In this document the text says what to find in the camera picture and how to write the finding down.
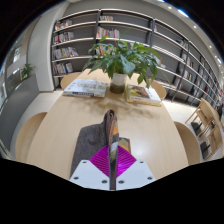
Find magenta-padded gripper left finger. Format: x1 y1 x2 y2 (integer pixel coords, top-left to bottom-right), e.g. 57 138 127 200
69 144 111 191

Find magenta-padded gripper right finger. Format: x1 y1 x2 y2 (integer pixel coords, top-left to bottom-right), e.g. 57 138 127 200
115 145 157 191

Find zigzag striped brown towel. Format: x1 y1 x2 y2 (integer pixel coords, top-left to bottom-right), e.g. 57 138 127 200
69 109 132 191

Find round-backed light wooden chair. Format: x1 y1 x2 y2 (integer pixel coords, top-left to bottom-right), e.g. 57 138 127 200
173 120 203 166
60 71 82 90
149 79 168 101
14 111 48 164

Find yellow-edged picture book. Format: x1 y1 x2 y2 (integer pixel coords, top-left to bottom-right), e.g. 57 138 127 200
125 84 163 107

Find large white book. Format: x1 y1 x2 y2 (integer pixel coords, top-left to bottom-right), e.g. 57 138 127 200
62 78 109 98

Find slatted wooden chair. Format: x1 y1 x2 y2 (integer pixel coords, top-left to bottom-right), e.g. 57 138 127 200
184 97 216 136
199 123 224 161

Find green potted plant white pot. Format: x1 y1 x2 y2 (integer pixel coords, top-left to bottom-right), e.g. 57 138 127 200
82 34 163 95

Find small green floor plant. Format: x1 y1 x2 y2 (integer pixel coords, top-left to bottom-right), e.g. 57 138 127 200
20 63 36 80

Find grey bookshelf unit with books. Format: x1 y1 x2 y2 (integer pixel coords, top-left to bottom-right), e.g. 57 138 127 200
50 8 224 108

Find group of ceiling lights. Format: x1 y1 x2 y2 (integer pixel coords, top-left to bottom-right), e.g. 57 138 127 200
159 0 223 64

